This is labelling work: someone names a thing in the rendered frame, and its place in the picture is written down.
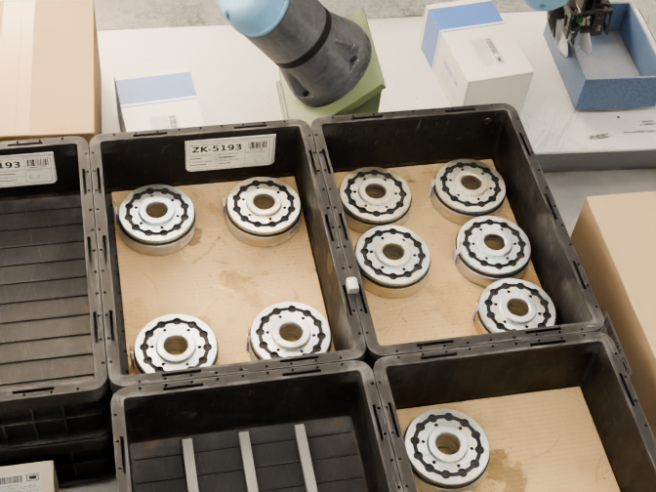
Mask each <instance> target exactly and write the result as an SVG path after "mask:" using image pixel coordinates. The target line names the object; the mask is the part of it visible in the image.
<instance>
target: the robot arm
mask: <svg viewBox="0 0 656 492"><path fill-rule="evenodd" d="M524 2H525V4H526V5H527V6H528V7H530V8H531V9H533V10H536V11H542V12H547V21H548V24H549V27H550V30H551V33H552V36H553V41H554V43H555V46H556V48H557V50H558V52H559V53H560V54H561V56H562V57H563V58H566V57H567V56H568V46H567V40H568V35H569V32H571V33H572V38H571V40H570V41H571V43H572V45H573V47H574V50H575V52H576V53H577V52H578V51H579V50H580V48H582V49H583V50H584V52H585V53H586V54H587V55H589V54H590V53H591V51H592V43H591V38H590V35H591V36H598V35H601V31H602V30H604V33H605V35H607V34H608V30H609V26H610V23H611V19H612V15H613V8H612V6H611V4H610V2H609V0H524ZM217 3H218V7H219V9H220V12H221V13H222V15H223V16H224V17H225V19H226V20H227V21H228V22H229V24H230V25H231V26H232V27H233V28H234V29H235V30H236V31H237V32H238V33H240V34H242V35H244V36H245V37H246V38H247V39H248V40H249V41H250V42H251V43H253V44H254V45H255V46H256V47H257V48H258V49H259V50H260V51H262V52H263V53H264V54H265V55H266V56H267V57H268V58H269V59H270V60H272V61H273V62H274V63H275V64H276V65H277V66H278V67H279V69H280V71H281V73H282V75H283V77H284V79H285V81H286V83H287V85H288V87H289V89H290V91H291V92H292V93H293V95H294V96H295V97H296V98H298V99H299V100H300V101H301V102H302V103H304V104H306V105H309V106H324V105H327V104H330V103H334V102H336V101H337V100H339V99H341V98H342V97H343V96H345V95H346V94H347V93H348V92H349V91H351V90H352V89H353V88H354V86H355V85H356V84H357V83H358V82H359V80H360V79H361V78H362V76H363V74H364V73H365V71H366V69H367V67H368V64H369V61H370V59H371V53H372V45H371V40H370V38H369V36H368V34H367V33H366V32H365V31H364V30H363V29H362V28H361V27H360V26H359V25H358V24H357V23H356V22H354V21H352V20H349V19H346V18H344V17H341V16H339V15H337V14H334V13H332V12H329V11H328V10H327V9H326V8H325V7H324V6H323V5H322V4H321V3H320V2H319V1H318V0H217ZM607 13H608V15H609V20H608V24H607V25H606V22H605V21H606V17H607Z"/></svg>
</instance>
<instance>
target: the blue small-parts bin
mask: <svg viewBox="0 0 656 492"><path fill-rule="evenodd" d="M610 4H611V6H612V8H613V15H612V19H611V23H610V26H609V30H608V34H607V35H605V33H604V30H602V31H601V35H598V36H591V35H590V38H591V43H592V51H591V53H590V54H589V55H587V54H586V53H585V52H584V50H583V49H582V48H580V50H579V51H578V52H577V53H576V52H575V50H574V47H573V45H572V43H571V41H570V40H571V38H572V33H571V32H569V35H568V40H567V46H568V56H567V57H566V58H563V57H562V56H561V54H560V53H559V52H558V50H557V48H556V46H555V43H554V39H553V36H552V33H551V30H550V27H549V24H548V21H547V24H546V27H545V30H544V33H543V35H544V37H545V40H546V42H547V44H548V47H549V49H550V52H551V54H552V56H553V60H554V62H555V65H556V67H557V69H558V72H559V74H560V76H561V79H562V81H563V84H564V86H565V88H566V91H567V93H568V95H569V98H570V100H571V101H572V104H573V106H574V108H575V109H576V110H577V109H600V108H622V107H645V106H655V105H656V51H655V49H654V47H653V45H652V43H651V41H650V39H649V37H648V35H647V33H646V31H645V29H644V27H643V25H642V23H641V21H640V19H639V17H638V16H637V14H636V11H635V9H634V7H633V5H632V3H631V2H610Z"/></svg>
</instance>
